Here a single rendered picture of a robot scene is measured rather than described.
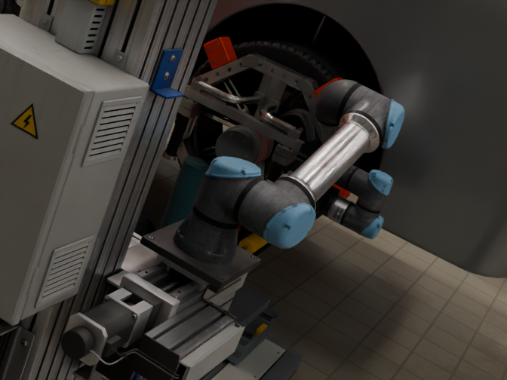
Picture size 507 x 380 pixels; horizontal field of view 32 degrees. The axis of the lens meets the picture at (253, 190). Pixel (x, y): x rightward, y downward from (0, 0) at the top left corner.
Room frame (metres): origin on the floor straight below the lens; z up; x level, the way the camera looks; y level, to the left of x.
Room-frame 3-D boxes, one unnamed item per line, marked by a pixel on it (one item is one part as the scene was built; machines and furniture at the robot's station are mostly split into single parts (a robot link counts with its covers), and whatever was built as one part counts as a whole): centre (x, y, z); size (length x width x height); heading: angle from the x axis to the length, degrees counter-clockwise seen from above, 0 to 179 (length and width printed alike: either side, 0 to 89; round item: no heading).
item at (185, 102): (2.65, 0.28, 0.93); 0.09 x 0.05 x 0.05; 164
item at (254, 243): (2.87, -0.08, 0.51); 0.29 x 0.06 x 0.06; 164
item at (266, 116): (2.66, 0.00, 1.03); 0.19 x 0.18 x 0.11; 164
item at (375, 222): (2.45, -0.33, 0.85); 0.11 x 0.08 x 0.09; 75
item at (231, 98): (2.71, 0.19, 1.03); 0.19 x 0.18 x 0.11; 164
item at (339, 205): (2.47, -0.26, 0.85); 0.08 x 0.05 x 0.08; 165
